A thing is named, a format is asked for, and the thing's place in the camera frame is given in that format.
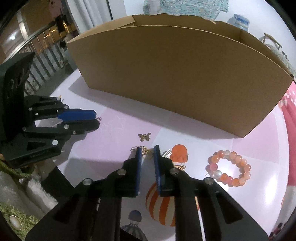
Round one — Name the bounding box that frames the gold chain jewelry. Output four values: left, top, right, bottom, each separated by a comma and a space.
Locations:
130, 146, 154, 159

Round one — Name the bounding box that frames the silver comb hair clip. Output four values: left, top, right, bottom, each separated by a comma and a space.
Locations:
162, 150, 171, 159

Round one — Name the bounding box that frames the metal window railing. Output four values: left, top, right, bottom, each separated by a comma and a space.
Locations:
7, 22, 74, 95

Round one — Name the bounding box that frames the pearl brooch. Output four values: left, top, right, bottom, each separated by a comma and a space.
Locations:
9, 215, 22, 230

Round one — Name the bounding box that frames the gold butterfly charm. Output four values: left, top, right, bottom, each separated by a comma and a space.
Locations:
138, 133, 151, 142

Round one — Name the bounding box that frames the brown cardboard box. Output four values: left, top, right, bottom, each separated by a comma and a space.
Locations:
68, 14, 293, 138

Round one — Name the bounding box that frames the pink floral blanket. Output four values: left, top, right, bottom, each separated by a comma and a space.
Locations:
269, 82, 295, 240

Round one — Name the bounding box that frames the wooden chair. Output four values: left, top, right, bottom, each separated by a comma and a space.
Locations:
262, 33, 282, 50

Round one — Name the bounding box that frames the water cooler bottle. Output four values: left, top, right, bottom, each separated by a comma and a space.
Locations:
233, 14, 250, 32

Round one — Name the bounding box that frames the teal patterned hanging cloth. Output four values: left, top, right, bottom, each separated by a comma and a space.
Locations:
143, 0, 229, 21

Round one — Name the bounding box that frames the orange pink bead bracelet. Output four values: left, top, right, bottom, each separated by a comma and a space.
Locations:
206, 150, 252, 188

